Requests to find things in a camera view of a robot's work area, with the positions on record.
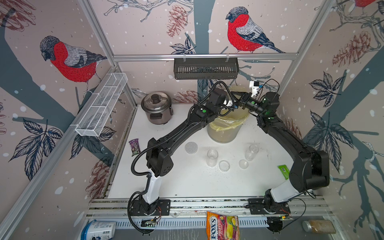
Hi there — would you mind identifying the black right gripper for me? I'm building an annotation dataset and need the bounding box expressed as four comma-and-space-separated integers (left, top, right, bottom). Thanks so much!
231, 92, 267, 118

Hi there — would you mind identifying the clear plastic jar lid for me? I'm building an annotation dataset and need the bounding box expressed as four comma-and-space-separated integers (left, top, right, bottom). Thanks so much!
219, 160, 231, 173
239, 160, 249, 170

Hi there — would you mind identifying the small clear jar with rice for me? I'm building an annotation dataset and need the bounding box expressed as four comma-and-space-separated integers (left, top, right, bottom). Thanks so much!
207, 149, 219, 167

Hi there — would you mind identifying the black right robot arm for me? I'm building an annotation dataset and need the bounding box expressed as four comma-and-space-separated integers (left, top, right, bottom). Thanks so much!
236, 92, 330, 212

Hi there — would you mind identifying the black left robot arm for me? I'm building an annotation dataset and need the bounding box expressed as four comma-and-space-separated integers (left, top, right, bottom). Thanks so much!
127, 81, 235, 217

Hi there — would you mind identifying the silver rice cooker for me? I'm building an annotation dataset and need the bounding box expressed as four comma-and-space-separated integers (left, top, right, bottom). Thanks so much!
141, 92, 174, 125

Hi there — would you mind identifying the mesh bin with yellow bag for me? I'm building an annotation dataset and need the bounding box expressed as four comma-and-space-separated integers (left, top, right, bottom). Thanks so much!
206, 86, 251, 144

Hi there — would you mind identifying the green snack packet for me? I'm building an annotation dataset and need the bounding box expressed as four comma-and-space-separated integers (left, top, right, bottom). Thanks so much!
278, 165, 290, 180

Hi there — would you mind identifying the purple M&M's candy packet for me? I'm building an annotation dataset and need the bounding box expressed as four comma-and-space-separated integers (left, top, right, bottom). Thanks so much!
129, 139, 141, 157

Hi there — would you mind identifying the Fox's fruits candy bag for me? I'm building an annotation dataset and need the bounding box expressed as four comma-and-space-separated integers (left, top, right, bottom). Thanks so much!
206, 212, 240, 240

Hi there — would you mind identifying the jar lying at base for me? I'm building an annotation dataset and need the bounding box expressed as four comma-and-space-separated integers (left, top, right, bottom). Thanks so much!
302, 220, 336, 234

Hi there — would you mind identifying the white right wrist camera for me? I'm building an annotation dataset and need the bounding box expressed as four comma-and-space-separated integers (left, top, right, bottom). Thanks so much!
249, 81, 263, 98

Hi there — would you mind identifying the black hanging wire basket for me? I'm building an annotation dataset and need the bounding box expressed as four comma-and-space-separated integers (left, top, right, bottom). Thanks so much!
174, 58, 240, 80

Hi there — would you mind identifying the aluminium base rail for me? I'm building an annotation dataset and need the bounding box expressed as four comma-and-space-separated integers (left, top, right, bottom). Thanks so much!
85, 196, 333, 230

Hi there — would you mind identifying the white wire mesh shelf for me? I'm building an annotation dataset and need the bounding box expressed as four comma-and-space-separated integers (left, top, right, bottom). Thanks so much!
75, 73, 128, 137

